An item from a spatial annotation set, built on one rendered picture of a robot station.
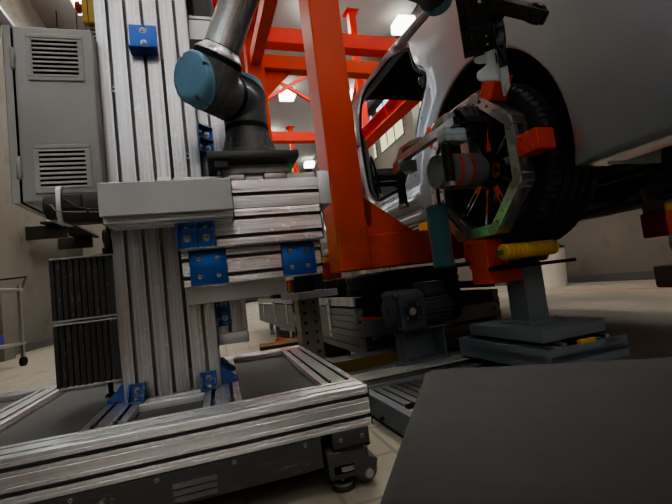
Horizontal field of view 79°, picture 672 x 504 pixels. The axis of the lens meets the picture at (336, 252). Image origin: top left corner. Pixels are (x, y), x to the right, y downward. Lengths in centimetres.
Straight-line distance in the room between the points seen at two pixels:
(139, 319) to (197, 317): 15
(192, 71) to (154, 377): 79
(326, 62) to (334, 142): 40
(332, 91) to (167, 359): 142
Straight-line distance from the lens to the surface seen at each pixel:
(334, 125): 202
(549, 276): 726
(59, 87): 136
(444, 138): 147
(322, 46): 219
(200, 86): 104
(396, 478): 31
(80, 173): 126
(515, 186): 152
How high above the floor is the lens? 47
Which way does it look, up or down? 4 degrees up
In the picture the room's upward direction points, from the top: 7 degrees counter-clockwise
